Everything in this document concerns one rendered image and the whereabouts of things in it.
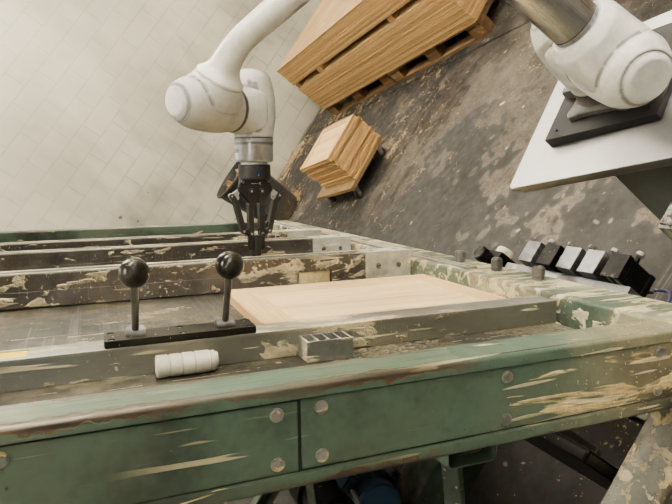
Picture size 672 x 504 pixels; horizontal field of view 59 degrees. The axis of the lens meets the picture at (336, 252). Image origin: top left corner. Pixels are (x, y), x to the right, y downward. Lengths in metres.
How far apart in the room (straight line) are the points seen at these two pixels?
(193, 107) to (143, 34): 5.73
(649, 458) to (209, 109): 0.98
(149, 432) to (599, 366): 0.54
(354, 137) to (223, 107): 3.35
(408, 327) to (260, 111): 0.65
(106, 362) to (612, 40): 1.05
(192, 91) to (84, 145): 5.31
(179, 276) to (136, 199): 5.19
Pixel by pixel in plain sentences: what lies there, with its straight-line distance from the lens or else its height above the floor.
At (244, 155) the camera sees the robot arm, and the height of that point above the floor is 1.39.
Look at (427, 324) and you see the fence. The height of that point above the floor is 1.10.
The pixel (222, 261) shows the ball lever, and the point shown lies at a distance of 0.79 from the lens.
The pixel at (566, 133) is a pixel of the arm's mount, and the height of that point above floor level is 0.78.
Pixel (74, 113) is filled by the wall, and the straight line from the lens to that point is 6.60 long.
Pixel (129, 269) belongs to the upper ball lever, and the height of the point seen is 1.53.
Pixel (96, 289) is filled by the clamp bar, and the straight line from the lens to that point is 1.33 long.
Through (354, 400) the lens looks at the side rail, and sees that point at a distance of 0.65.
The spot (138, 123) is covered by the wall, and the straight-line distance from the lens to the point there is 6.66.
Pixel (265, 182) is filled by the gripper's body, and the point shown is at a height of 1.31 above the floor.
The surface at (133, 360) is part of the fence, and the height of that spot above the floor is 1.46.
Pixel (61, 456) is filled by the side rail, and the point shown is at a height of 1.51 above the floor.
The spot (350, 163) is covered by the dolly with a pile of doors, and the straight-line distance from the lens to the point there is 4.52.
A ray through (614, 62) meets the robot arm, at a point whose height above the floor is 0.99.
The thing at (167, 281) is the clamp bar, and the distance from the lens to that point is 1.34.
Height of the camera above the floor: 1.62
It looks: 22 degrees down
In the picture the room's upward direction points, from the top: 55 degrees counter-clockwise
